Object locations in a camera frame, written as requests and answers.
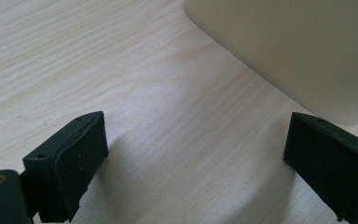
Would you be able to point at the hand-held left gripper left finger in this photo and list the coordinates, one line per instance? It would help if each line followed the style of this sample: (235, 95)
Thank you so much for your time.
(71, 168)

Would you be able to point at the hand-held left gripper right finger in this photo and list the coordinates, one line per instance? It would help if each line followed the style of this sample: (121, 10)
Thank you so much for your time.
(329, 161)

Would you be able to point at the beige plastic container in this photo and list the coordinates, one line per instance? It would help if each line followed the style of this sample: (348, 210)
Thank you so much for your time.
(292, 49)

